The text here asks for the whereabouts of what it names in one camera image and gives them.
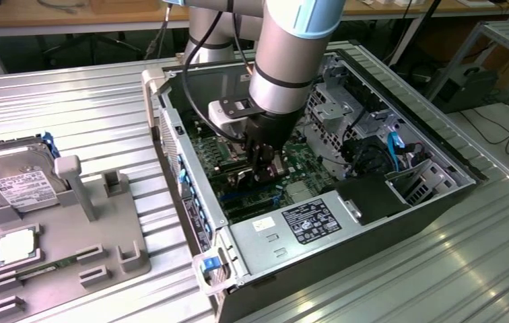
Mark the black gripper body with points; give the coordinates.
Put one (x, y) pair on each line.
(273, 129)

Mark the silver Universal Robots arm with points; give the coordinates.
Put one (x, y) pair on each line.
(286, 57)

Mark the green motherboard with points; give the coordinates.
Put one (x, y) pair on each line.
(309, 165)

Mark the silver chipset heatsink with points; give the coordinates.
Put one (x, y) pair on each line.
(301, 191)

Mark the blue expansion slot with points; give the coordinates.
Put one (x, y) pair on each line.
(234, 196)

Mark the silver drive cage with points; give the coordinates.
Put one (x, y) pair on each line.
(330, 111)

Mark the black plastic cover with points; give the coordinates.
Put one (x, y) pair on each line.
(366, 198)

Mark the silver power supply unit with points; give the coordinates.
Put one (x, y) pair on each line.
(273, 245)

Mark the black open PC case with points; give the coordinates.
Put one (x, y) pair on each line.
(326, 269)

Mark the grey printed parts rack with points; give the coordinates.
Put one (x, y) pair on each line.
(115, 218)

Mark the silver disk bay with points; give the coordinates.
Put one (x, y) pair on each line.
(434, 181)

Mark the black box on floor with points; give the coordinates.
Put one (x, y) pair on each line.
(475, 87)

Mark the black chair base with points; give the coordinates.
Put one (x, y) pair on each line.
(95, 40)

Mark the wooden desk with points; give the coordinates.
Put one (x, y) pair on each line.
(102, 18)

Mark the hard disk in blue caddy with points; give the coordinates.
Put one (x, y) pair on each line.
(17, 178)

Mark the green RAM stick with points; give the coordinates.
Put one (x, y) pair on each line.
(53, 266)

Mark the silver CPU chip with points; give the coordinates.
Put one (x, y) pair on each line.
(17, 247)

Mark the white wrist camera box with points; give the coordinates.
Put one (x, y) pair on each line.
(225, 117)

